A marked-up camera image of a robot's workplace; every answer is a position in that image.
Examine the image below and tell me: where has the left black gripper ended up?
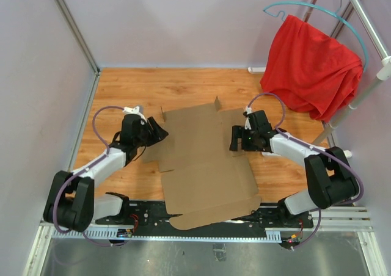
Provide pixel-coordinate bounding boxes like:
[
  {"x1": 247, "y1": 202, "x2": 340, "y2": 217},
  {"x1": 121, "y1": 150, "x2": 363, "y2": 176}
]
[{"x1": 134, "y1": 117, "x2": 169, "y2": 147}]

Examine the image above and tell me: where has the brown cardboard box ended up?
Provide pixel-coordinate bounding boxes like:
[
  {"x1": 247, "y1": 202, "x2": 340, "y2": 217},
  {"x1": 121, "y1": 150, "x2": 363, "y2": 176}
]
[{"x1": 142, "y1": 100, "x2": 261, "y2": 230}]

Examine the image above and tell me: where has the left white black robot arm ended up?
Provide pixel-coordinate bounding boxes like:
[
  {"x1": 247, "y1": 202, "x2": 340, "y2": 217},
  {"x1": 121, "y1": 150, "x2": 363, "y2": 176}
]
[{"x1": 43, "y1": 114, "x2": 169, "y2": 234}]

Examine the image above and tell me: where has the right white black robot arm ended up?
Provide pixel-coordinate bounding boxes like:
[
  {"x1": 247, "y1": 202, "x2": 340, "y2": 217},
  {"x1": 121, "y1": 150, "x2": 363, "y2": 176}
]
[{"x1": 229, "y1": 111, "x2": 363, "y2": 227}]

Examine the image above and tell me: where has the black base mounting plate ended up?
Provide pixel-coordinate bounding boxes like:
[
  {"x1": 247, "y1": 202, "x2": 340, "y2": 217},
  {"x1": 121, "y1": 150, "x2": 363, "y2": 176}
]
[{"x1": 92, "y1": 197, "x2": 316, "y2": 242}]

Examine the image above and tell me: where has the red cloth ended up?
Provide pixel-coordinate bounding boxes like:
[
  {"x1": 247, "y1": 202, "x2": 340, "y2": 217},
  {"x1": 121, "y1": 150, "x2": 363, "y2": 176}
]
[{"x1": 260, "y1": 15, "x2": 364, "y2": 122}]

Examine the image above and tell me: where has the teal clothes hanger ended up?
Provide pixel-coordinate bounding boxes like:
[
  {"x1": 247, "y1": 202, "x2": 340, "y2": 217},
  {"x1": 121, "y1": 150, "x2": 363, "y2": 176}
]
[{"x1": 261, "y1": 0, "x2": 368, "y2": 73}]

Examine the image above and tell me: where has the white metal clothes rack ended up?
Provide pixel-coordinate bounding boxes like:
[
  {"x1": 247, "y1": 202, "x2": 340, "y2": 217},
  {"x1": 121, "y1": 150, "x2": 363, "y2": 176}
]
[{"x1": 260, "y1": 0, "x2": 390, "y2": 144}]

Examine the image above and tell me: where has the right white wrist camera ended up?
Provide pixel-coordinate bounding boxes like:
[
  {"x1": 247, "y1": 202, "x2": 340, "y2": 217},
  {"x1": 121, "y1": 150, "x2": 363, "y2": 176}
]
[{"x1": 244, "y1": 107, "x2": 252, "y2": 130}]

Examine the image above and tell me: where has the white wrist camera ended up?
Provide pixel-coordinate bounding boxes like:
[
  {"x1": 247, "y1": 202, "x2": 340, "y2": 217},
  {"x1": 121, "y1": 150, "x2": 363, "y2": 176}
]
[
  {"x1": 244, "y1": 107, "x2": 252, "y2": 130},
  {"x1": 122, "y1": 106, "x2": 146, "y2": 120}
]

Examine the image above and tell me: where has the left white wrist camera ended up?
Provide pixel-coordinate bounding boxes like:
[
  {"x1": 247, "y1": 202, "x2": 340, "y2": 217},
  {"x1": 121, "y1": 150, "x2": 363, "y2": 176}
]
[{"x1": 122, "y1": 106, "x2": 146, "y2": 120}]

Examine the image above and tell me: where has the grey slotted cable duct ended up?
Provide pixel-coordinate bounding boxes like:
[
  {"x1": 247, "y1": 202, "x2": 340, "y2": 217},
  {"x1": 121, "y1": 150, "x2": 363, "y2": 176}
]
[{"x1": 53, "y1": 223, "x2": 282, "y2": 243}]

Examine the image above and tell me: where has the aluminium corner post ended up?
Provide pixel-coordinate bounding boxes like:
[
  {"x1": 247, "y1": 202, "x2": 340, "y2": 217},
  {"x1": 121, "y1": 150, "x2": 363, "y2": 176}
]
[{"x1": 54, "y1": 0, "x2": 101, "y2": 75}]

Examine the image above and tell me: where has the aluminium frame rail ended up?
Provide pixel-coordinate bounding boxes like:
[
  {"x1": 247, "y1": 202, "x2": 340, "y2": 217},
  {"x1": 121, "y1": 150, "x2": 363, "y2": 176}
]
[{"x1": 39, "y1": 205, "x2": 375, "y2": 233}]

